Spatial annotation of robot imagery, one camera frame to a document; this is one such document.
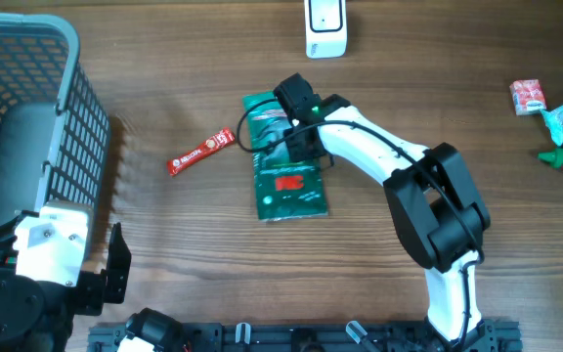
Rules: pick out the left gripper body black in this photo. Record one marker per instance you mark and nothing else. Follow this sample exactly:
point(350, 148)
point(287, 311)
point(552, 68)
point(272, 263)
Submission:
point(89, 296)

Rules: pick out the green 3M gloves packet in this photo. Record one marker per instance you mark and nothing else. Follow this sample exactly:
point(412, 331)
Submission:
point(283, 189)

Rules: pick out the red stick sachet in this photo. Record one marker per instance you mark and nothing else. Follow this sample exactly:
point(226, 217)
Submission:
point(210, 146)

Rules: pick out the red packet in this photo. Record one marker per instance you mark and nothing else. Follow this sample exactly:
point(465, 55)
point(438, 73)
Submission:
point(527, 96)

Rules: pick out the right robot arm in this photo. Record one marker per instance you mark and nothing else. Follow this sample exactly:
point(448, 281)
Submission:
point(438, 213)

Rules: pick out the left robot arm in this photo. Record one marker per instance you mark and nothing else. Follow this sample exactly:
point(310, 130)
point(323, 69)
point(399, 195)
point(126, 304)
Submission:
point(43, 286)

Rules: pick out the white barcode scanner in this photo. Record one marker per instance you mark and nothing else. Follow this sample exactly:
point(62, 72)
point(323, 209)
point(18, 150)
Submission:
point(325, 28)

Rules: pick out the grey plastic mesh basket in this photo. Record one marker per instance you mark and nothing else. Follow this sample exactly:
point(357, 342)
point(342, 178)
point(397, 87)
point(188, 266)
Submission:
point(54, 131)

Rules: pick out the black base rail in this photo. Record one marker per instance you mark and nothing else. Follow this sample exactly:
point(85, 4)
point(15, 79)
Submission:
point(495, 336)

